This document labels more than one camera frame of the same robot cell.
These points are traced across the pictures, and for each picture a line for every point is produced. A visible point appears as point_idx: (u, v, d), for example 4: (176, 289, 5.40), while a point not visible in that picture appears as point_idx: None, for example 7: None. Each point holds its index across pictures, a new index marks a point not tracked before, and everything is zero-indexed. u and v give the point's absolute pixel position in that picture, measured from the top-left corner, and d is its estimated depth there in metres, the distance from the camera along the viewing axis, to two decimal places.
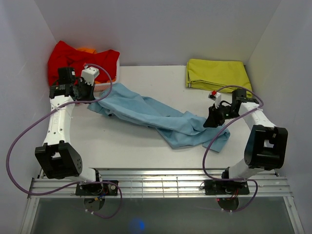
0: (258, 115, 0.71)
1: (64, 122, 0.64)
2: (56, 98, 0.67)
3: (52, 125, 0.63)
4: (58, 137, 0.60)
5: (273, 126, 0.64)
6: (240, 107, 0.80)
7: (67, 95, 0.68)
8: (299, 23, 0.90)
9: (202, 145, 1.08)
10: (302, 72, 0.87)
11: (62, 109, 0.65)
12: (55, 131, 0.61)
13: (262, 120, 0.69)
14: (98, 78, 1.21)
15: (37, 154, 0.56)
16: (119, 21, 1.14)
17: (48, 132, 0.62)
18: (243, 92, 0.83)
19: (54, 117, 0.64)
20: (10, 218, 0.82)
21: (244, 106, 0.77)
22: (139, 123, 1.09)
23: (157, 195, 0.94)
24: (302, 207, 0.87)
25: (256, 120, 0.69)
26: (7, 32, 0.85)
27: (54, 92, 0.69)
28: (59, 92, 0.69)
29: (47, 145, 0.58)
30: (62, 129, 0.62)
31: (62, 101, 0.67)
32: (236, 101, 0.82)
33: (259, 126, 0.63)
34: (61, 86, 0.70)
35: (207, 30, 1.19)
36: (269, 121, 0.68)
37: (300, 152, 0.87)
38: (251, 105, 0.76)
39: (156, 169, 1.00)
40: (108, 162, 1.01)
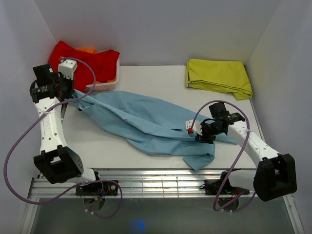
0: (255, 142, 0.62)
1: (56, 126, 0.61)
2: (41, 102, 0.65)
3: (45, 131, 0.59)
4: (54, 143, 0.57)
5: (277, 156, 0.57)
6: (228, 129, 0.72)
7: (52, 97, 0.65)
8: (299, 23, 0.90)
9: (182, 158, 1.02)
10: (302, 72, 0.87)
11: (50, 112, 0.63)
12: (49, 137, 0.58)
13: (262, 148, 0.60)
14: (99, 78, 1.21)
15: (37, 163, 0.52)
16: (119, 20, 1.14)
17: (42, 139, 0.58)
18: (222, 107, 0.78)
19: (45, 125, 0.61)
20: (11, 218, 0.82)
21: (234, 128, 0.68)
22: (116, 122, 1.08)
23: (157, 195, 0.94)
24: (302, 207, 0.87)
25: (257, 149, 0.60)
26: (7, 32, 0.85)
27: (37, 95, 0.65)
28: (43, 94, 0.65)
29: (45, 152, 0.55)
30: (56, 134, 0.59)
31: (49, 105, 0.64)
32: (220, 121, 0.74)
33: (265, 161, 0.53)
34: (42, 87, 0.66)
35: (207, 30, 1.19)
36: (270, 147, 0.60)
37: (300, 152, 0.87)
38: (241, 125, 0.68)
39: (156, 169, 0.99)
40: (108, 162, 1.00)
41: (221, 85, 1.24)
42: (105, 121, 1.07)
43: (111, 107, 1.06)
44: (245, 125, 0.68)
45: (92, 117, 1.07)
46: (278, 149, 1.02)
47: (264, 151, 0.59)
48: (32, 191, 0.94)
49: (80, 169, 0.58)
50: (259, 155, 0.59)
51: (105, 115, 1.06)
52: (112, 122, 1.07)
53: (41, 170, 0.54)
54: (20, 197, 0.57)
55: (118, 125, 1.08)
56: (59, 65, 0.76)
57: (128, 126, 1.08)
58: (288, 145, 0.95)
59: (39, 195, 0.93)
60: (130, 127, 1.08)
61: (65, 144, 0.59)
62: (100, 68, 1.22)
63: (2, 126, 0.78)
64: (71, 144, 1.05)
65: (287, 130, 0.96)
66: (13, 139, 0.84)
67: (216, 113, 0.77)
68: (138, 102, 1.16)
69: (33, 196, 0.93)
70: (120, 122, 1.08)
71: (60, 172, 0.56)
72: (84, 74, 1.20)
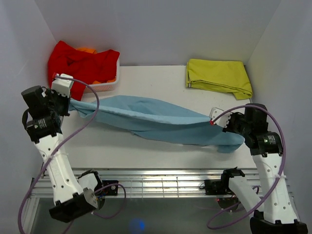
0: (279, 195, 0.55)
1: (65, 168, 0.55)
2: (42, 141, 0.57)
3: (55, 177, 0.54)
4: (69, 191, 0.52)
5: (292, 222, 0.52)
6: (255, 156, 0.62)
7: (55, 134, 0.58)
8: (299, 22, 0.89)
9: (183, 157, 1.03)
10: (302, 72, 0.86)
11: (56, 155, 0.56)
12: (62, 185, 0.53)
13: (282, 206, 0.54)
14: (99, 78, 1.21)
15: (54, 213, 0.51)
16: (119, 20, 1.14)
17: (54, 188, 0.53)
18: (263, 118, 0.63)
19: (53, 169, 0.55)
20: (11, 218, 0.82)
21: (263, 164, 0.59)
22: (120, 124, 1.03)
23: (157, 195, 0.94)
24: (302, 208, 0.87)
25: (275, 205, 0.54)
26: (7, 32, 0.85)
27: (37, 134, 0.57)
28: (43, 132, 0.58)
29: (61, 204, 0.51)
30: (68, 179, 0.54)
31: (53, 145, 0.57)
32: (251, 139, 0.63)
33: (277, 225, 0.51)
34: (39, 122, 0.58)
35: (208, 30, 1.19)
36: (291, 206, 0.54)
37: (300, 152, 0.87)
38: (273, 162, 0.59)
39: (156, 169, 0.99)
40: (108, 162, 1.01)
41: (221, 85, 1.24)
42: (110, 121, 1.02)
43: (113, 109, 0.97)
44: (278, 164, 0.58)
45: (98, 120, 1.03)
46: None
47: (282, 211, 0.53)
48: (32, 191, 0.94)
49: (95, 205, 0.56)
50: (274, 212, 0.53)
51: (109, 117, 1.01)
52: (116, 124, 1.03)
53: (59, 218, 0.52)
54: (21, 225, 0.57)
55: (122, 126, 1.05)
56: (54, 83, 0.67)
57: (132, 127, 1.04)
58: (288, 145, 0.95)
59: (39, 195, 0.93)
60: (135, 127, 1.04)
61: (80, 189, 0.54)
62: (100, 68, 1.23)
63: (2, 126, 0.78)
64: (71, 144, 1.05)
65: (287, 130, 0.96)
66: (12, 139, 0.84)
67: (251, 121, 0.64)
68: (137, 104, 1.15)
69: (33, 196, 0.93)
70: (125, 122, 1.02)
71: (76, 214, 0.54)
72: (84, 76, 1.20)
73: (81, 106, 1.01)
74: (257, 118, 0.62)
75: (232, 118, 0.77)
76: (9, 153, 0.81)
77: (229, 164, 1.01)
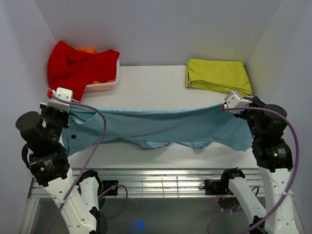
0: (283, 213, 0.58)
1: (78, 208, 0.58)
2: (51, 184, 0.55)
3: (69, 218, 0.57)
4: (85, 229, 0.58)
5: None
6: (263, 170, 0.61)
7: (65, 176, 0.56)
8: (299, 22, 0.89)
9: (183, 157, 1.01)
10: (302, 72, 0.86)
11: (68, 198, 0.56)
12: (77, 224, 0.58)
13: (284, 223, 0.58)
14: (99, 78, 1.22)
15: None
16: (119, 20, 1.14)
17: (69, 227, 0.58)
18: (280, 129, 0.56)
19: (67, 212, 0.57)
20: (11, 218, 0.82)
21: (269, 180, 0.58)
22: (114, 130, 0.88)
23: (157, 195, 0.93)
24: (302, 208, 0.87)
25: (278, 221, 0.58)
26: (7, 31, 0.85)
27: (44, 176, 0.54)
28: (51, 174, 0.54)
29: None
30: (84, 219, 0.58)
31: (65, 187, 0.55)
32: (261, 151, 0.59)
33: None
34: (45, 163, 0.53)
35: (208, 30, 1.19)
36: (293, 223, 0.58)
37: (301, 152, 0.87)
38: (280, 178, 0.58)
39: (156, 169, 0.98)
40: (108, 162, 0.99)
41: (221, 85, 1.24)
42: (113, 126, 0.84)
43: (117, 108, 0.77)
44: (286, 180, 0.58)
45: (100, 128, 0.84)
46: None
47: (284, 226, 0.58)
48: (32, 191, 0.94)
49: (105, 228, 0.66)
50: (276, 228, 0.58)
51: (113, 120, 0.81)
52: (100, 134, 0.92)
53: None
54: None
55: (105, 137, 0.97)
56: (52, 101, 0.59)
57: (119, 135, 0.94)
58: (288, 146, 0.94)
59: (39, 195, 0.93)
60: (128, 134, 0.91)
61: (94, 224, 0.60)
62: (100, 68, 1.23)
63: (2, 126, 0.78)
64: None
65: (287, 130, 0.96)
66: (12, 138, 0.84)
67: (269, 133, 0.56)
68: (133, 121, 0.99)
69: (33, 196, 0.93)
70: (125, 124, 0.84)
71: None
72: (84, 76, 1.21)
73: (77, 111, 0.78)
74: (274, 128, 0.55)
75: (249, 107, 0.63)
76: (9, 153, 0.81)
77: (230, 163, 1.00)
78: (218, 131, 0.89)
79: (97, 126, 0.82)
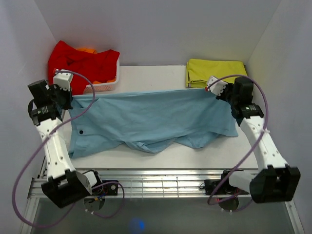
0: (266, 145, 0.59)
1: (61, 148, 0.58)
2: (43, 124, 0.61)
3: (50, 154, 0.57)
4: (61, 167, 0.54)
5: (283, 166, 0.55)
6: (241, 123, 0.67)
7: (54, 118, 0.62)
8: (299, 22, 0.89)
9: (181, 157, 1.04)
10: (302, 72, 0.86)
11: (53, 135, 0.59)
12: (56, 162, 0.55)
13: (270, 154, 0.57)
14: (99, 78, 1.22)
15: (45, 190, 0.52)
16: (119, 20, 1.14)
17: (48, 165, 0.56)
18: (249, 92, 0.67)
19: (49, 148, 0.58)
20: (11, 218, 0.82)
21: (248, 124, 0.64)
22: (116, 122, 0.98)
23: (157, 195, 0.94)
24: (302, 208, 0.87)
25: (265, 154, 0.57)
26: (7, 32, 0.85)
27: (38, 118, 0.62)
28: (45, 117, 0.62)
29: (53, 179, 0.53)
30: (62, 157, 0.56)
31: (52, 126, 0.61)
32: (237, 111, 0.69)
33: (270, 169, 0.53)
34: (43, 109, 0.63)
35: (207, 30, 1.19)
36: (280, 154, 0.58)
37: (300, 152, 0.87)
38: (256, 121, 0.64)
39: (155, 169, 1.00)
40: (108, 162, 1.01)
41: None
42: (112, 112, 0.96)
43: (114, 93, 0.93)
44: (262, 122, 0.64)
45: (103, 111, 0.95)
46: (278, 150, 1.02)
47: (272, 158, 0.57)
48: (32, 191, 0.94)
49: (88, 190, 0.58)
50: (264, 160, 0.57)
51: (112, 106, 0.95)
52: (104, 131, 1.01)
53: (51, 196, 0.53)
54: (26, 221, 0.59)
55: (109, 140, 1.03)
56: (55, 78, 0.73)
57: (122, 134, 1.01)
58: (288, 146, 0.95)
59: (39, 195, 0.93)
60: (129, 129, 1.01)
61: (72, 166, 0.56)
62: (100, 68, 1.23)
63: (2, 127, 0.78)
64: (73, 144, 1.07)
65: (287, 130, 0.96)
66: (12, 138, 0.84)
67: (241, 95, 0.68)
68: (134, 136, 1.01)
69: (33, 196, 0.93)
70: (126, 114, 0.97)
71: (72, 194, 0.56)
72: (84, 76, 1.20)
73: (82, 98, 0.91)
74: (238, 88, 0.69)
75: (225, 87, 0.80)
76: (9, 154, 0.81)
77: (229, 163, 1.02)
78: (203, 116, 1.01)
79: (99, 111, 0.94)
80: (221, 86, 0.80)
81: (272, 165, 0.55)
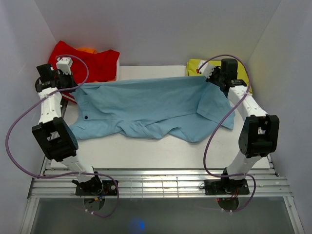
0: (249, 102, 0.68)
1: (54, 106, 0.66)
2: (44, 90, 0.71)
3: (44, 108, 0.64)
4: (52, 115, 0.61)
5: (264, 116, 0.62)
6: (228, 92, 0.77)
7: (53, 87, 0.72)
8: (299, 22, 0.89)
9: (182, 156, 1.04)
10: (302, 72, 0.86)
11: (50, 96, 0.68)
12: (48, 112, 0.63)
13: (253, 108, 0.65)
14: (99, 79, 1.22)
15: (35, 132, 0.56)
16: (119, 20, 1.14)
17: (41, 115, 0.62)
18: (233, 68, 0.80)
19: (45, 104, 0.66)
20: (10, 218, 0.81)
21: (233, 91, 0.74)
22: (116, 104, 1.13)
23: (157, 195, 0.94)
24: (302, 207, 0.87)
25: (248, 109, 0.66)
26: (7, 32, 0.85)
27: (41, 87, 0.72)
28: (47, 86, 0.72)
29: (43, 124, 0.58)
30: (54, 110, 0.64)
31: (50, 91, 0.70)
32: (223, 85, 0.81)
33: (253, 117, 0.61)
34: (46, 82, 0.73)
35: (207, 30, 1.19)
36: (261, 108, 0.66)
37: (300, 151, 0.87)
38: (240, 89, 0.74)
39: (155, 169, 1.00)
40: (108, 162, 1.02)
41: None
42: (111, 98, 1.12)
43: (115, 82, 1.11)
44: (244, 89, 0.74)
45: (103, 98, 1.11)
46: (279, 150, 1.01)
47: (255, 110, 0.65)
48: (32, 191, 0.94)
49: (75, 145, 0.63)
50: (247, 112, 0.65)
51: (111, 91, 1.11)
52: (105, 116, 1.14)
53: (39, 141, 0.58)
54: (23, 171, 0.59)
55: (109, 125, 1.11)
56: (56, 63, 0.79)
57: (122, 119, 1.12)
58: (288, 145, 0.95)
59: (39, 195, 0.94)
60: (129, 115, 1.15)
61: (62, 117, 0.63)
62: (100, 68, 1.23)
63: (2, 127, 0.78)
64: None
65: (286, 130, 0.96)
66: (12, 138, 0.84)
67: (226, 71, 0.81)
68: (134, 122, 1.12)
69: (33, 196, 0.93)
70: (125, 98, 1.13)
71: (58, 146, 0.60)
72: (84, 76, 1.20)
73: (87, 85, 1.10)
74: (224, 67, 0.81)
75: (214, 70, 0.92)
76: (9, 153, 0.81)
77: (229, 163, 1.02)
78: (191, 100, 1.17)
79: (100, 95, 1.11)
80: (209, 68, 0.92)
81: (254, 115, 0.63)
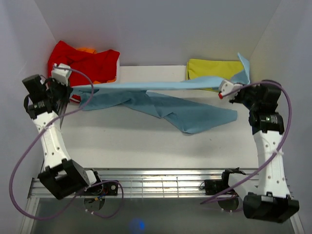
0: (274, 169, 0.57)
1: (58, 139, 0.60)
2: (40, 116, 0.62)
3: (47, 146, 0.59)
4: (59, 157, 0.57)
5: (284, 196, 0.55)
6: (255, 136, 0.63)
7: (50, 111, 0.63)
8: (299, 22, 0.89)
9: (182, 157, 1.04)
10: (303, 72, 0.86)
11: (50, 126, 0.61)
12: (53, 151, 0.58)
13: (275, 180, 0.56)
14: (98, 79, 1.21)
15: (43, 179, 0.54)
16: (119, 20, 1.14)
17: (46, 155, 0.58)
18: (274, 98, 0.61)
19: (46, 139, 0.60)
20: (10, 218, 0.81)
21: (262, 139, 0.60)
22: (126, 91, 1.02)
23: (157, 195, 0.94)
24: (303, 208, 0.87)
25: (268, 178, 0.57)
26: (7, 32, 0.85)
27: (34, 112, 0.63)
28: (42, 110, 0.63)
29: (50, 168, 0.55)
30: (59, 147, 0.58)
31: (48, 119, 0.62)
32: (253, 120, 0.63)
33: (266, 200, 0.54)
34: (39, 103, 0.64)
35: (208, 30, 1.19)
36: (284, 181, 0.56)
37: (300, 152, 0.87)
38: (271, 138, 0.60)
39: (155, 169, 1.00)
40: (108, 162, 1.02)
41: None
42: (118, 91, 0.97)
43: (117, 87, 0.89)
44: (278, 140, 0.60)
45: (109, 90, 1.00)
46: None
47: (275, 184, 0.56)
48: (32, 191, 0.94)
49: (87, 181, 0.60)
50: (266, 184, 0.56)
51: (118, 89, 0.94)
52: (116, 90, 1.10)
53: (48, 185, 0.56)
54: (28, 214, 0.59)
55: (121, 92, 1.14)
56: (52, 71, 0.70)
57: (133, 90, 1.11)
58: (289, 146, 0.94)
59: (39, 195, 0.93)
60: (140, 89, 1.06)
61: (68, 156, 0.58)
62: (99, 68, 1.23)
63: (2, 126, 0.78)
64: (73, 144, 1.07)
65: (287, 130, 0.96)
66: (12, 138, 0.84)
67: (260, 103, 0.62)
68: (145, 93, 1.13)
69: (33, 196, 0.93)
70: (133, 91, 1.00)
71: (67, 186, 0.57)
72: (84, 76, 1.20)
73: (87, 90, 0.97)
74: (262, 94, 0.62)
75: (241, 91, 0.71)
76: (8, 153, 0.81)
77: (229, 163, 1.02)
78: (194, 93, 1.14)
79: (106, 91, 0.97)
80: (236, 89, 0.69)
81: (272, 194, 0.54)
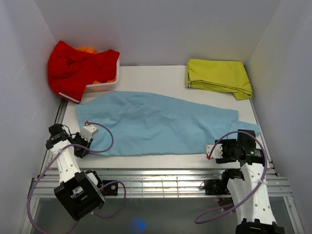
0: (260, 198, 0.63)
1: (71, 160, 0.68)
2: (55, 146, 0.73)
3: (62, 165, 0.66)
4: (72, 171, 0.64)
5: (270, 224, 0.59)
6: (243, 168, 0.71)
7: (65, 139, 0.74)
8: (300, 22, 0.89)
9: (182, 156, 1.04)
10: (302, 72, 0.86)
11: (65, 150, 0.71)
12: (67, 168, 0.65)
13: (261, 208, 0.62)
14: (98, 78, 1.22)
15: (58, 194, 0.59)
16: (119, 20, 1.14)
17: (61, 173, 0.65)
18: (252, 140, 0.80)
19: (61, 160, 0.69)
20: (11, 218, 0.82)
21: (248, 171, 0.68)
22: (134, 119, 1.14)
23: (157, 195, 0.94)
24: (302, 208, 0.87)
25: (255, 206, 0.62)
26: (7, 32, 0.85)
27: (51, 142, 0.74)
28: (57, 139, 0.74)
29: (64, 182, 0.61)
30: (72, 165, 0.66)
31: (63, 146, 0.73)
32: (240, 152, 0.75)
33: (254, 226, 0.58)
34: (55, 135, 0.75)
35: (207, 31, 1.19)
36: (270, 209, 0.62)
37: (300, 152, 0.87)
38: (256, 169, 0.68)
39: (155, 169, 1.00)
40: (108, 162, 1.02)
41: (221, 85, 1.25)
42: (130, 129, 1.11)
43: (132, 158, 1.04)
44: (261, 171, 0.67)
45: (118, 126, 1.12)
46: (279, 150, 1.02)
47: (262, 212, 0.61)
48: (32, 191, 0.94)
49: (102, 197, 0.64)
50: (254, 212, 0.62)
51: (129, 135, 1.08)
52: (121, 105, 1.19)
53: (64, 203, 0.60)
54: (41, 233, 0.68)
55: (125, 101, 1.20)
56: (83, 127, 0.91)
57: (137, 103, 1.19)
58: (288, 146, 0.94)
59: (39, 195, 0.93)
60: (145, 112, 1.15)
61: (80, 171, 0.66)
62: (99, 68, 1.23)
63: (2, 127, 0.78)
64: None
65: (287, 130, 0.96)
66: (13, 138, 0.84)
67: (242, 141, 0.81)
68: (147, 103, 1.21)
69: (33, 196, 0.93)
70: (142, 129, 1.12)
71: (85, 203, 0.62)
72: (84, 76, 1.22)
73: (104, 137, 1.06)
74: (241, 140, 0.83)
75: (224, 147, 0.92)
76: (9, 153, 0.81)
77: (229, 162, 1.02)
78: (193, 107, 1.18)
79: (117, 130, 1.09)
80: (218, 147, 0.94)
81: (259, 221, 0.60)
